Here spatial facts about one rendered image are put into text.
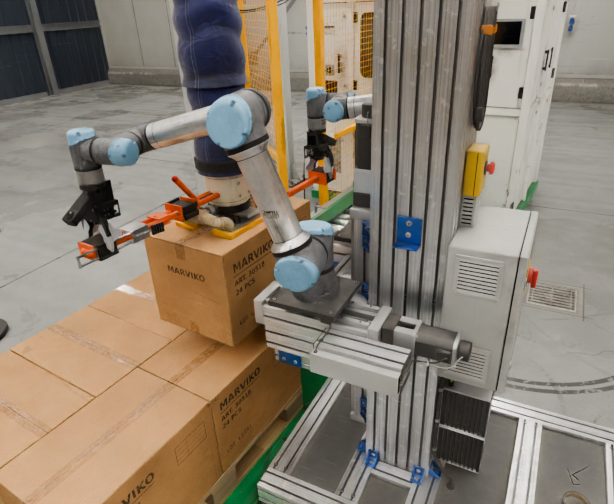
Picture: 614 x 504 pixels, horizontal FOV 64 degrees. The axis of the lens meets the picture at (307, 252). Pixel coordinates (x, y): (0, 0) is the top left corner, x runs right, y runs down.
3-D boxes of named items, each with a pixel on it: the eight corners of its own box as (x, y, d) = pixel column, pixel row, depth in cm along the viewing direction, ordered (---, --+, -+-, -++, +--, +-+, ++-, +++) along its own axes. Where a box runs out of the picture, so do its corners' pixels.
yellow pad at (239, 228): (264, 206, 212) (263, 195, 209) (283, 210, 207) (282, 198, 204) (211, 235, 186) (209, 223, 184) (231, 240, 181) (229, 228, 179)
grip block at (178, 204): (181, 210, 184) (179, 195, 181) (201, 214, 179) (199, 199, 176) (165, 217, 177) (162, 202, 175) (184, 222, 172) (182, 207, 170)
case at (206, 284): (246, 260, 253) (238, 186, 235) (313, 278, 234) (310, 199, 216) (160, 319, 208) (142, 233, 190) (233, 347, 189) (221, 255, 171)
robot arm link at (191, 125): (275, 77, 133) (132, 120, 151) (260, 83, 123) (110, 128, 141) (287, 119, 137) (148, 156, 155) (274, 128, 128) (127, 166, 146)
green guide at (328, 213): (395, 163, 429) (395, 153, 425) (406, 164, 424) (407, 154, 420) (295, 232, 309) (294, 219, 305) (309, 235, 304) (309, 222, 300)
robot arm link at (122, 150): (144, 132, 139) (111, 130, 142) (120, 142, 129) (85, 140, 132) (149, 159, 143) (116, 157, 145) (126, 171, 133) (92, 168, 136)
